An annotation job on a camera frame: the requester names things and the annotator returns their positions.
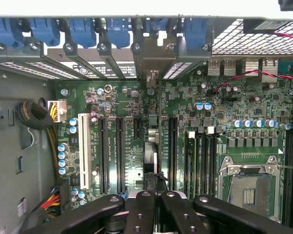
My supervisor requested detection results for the silver USB port block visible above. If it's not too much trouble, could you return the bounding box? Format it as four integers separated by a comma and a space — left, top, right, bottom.
207, 59, 237, 77

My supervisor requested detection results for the black RAM slot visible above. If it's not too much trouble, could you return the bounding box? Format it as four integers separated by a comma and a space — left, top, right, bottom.
207, 126, 217, 195
196, 126, 208, 197
283, 125, 293, 231

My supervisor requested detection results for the blue slot clip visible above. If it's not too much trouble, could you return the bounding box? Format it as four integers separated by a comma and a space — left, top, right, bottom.
106, 17, 132, 49
0, 17, 24, 48
68, 17, 98, 48
183, 17, 209, 49
29, 17, 62, 47
145, 17, 169, 32

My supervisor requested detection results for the black connector with coloured wires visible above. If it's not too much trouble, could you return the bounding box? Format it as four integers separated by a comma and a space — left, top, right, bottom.
39, 180, 71, 218

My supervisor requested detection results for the black open PC case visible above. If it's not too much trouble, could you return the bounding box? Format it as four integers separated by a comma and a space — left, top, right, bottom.
0, 14, 293, 234

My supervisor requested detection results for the red black twisted wire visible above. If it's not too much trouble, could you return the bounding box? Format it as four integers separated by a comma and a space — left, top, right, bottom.
213, 69, 293, 95

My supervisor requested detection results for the long black expansion slot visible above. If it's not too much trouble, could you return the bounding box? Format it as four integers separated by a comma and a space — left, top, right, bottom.
98, 116, 110, 195
167, 116, 179, 191
115, 116, 127, 195

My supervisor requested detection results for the braided yellow power cable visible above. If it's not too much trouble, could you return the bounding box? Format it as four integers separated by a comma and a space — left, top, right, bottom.
14, 100, 62, 182

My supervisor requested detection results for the CPU socket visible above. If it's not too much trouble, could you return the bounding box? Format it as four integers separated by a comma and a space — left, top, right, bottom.
218, 155, 282, 218

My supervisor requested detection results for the white expansion slot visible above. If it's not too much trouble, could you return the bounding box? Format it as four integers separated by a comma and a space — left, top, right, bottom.
77, 112, 93, 190

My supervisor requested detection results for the white power connector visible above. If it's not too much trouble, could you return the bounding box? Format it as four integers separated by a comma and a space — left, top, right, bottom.
47, 99, 68, 123

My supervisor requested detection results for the green motherboard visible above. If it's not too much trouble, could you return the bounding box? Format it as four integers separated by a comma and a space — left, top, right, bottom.
54, 58, 293, 234

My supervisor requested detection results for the short black expansion slot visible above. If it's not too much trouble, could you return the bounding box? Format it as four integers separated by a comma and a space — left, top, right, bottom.
133, 116, 142, 140

